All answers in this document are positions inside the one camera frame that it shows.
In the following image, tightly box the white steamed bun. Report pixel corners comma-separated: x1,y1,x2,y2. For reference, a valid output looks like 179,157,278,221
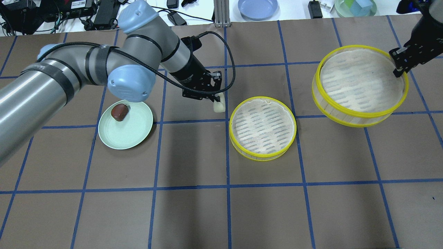
213,92,226,113

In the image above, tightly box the yellow bamboo steamer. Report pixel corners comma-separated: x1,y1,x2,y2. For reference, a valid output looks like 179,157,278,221
228,96,297,162
311,45,409,128

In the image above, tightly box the brown steamed bun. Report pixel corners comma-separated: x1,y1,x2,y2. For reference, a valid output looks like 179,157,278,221
111,103,129,122

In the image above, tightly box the green plate with blocks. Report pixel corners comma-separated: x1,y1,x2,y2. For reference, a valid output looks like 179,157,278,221
334,0,378,17

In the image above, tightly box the blue plate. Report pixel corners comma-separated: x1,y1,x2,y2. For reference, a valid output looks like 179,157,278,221
237,0,279,21

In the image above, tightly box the mint green plate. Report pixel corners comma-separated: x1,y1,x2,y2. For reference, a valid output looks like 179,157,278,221
98,100,154,150

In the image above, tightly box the black power adapter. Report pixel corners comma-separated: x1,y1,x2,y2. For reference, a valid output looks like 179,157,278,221
93,0,120,30

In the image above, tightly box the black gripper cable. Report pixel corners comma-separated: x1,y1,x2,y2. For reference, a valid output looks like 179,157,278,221
45,31,236,94

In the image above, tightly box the aluminium frame post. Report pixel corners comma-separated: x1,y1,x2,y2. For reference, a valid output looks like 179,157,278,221
213,0,231,27

